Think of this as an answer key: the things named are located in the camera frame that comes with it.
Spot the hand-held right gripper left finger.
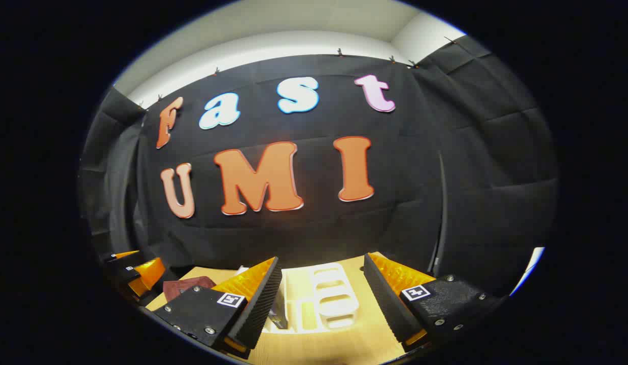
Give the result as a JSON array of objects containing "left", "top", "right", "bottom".
[{"left": 153, "top": 257, "right": 283, "bottom": 358}]

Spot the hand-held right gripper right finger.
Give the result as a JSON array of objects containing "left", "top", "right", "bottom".
[{"left": 364, "top": 252, "right": 502, "bottom": 353}]

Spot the maroon schoolbag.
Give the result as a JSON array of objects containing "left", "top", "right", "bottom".
[{"left": 163, "top": 276, "right": 217, "bottom": 303}]

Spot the white bookshelf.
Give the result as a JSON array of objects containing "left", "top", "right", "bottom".
[{"left": 238, "top": 263, "right": 360, "bottom": 334}]

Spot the black stand pole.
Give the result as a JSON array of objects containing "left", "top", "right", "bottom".
[{"left": 433, "top": 151, "right": 448, "bottom": 277}]

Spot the row of small backdrop clips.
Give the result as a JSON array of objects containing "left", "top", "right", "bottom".
[{"left": 138, "top": 36, "right": 459, "bottom": 110}]

